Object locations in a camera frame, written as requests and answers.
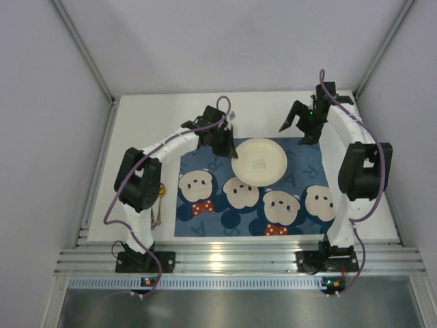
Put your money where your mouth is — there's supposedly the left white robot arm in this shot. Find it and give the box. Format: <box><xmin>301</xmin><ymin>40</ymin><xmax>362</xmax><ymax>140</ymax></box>
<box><xmin>104</xmin><ymin>105</ymin><xmax>238</xmax><ymax>257</ymax></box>

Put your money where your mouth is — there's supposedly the left aluminium frame post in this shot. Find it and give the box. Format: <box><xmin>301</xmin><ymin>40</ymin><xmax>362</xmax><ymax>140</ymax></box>
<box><xmin>48</xmin><ymin>0</ymin><xmax>115</xmax><ymax>105</ymax></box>

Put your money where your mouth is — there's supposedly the gold spoon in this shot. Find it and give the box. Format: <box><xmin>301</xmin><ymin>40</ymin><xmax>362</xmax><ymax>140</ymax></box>
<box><xmin>155</xmin><ymin>183</ymin><xmax>166</xmax><ymax>226</ymax></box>

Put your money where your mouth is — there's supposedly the cream round plate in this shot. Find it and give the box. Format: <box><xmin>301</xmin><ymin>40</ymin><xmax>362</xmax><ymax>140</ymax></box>
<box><xmin>231</xmin><ymin>138</ymin><xmax>287</xmax><ymax>187</ymax></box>

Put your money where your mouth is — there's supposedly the right aluminium frame post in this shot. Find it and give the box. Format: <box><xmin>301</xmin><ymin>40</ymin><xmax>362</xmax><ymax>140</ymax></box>
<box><xmin>353</xmin><ymin>0</ymin><xmax>417</xmax><ymax>99</ymax></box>

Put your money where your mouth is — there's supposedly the aluminium frame post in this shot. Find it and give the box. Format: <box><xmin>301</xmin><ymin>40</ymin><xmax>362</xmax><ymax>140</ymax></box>
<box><xmin>353</xmin><ymin>0</ymin><xmax>417</xmax><ymax>99</ymax></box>
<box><xmin>48</xmin><ymin>0</ymin><xmax>115</xmax><ymax>105</ymax></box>

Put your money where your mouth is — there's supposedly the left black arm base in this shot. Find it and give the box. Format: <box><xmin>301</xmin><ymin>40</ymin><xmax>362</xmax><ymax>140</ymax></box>
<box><xmin>115</xmin><ymin>249</ymin><xmax>175</xmax><ymax>273</ymax></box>

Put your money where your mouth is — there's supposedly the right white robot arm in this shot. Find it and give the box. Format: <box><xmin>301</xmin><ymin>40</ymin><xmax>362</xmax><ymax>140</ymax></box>
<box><xmin>279</xmin><ymin>81</ymin><xmax>393</xmax><ymax>248</ymax></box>

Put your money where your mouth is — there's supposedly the blue bear print cloth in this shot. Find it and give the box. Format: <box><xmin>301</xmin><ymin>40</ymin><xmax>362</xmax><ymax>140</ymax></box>
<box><xmin>174</xmin><ymin>137</ymin><xmax>335</xmax><ymax>237</ymax></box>

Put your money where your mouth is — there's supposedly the perforated grey cable tray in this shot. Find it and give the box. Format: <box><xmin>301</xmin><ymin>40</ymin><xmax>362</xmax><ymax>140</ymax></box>
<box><xmin>68</xmin><ymin>276</ymin><xmax>344</xmax><ymax>290</ymax></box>

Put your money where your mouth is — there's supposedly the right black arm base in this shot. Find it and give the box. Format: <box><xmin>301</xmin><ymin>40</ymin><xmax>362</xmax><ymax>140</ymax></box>
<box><xmin>296</xmin><ymin>240</ymin><xmax>359</xmax><ymax>275</ymax></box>

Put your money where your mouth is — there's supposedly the aluminium mounting rail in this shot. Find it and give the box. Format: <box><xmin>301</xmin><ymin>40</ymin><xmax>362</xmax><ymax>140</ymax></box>
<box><xmin>55</xmin><ymin>219</ymin><xmax>426</xmax><ymax>275</ymax></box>

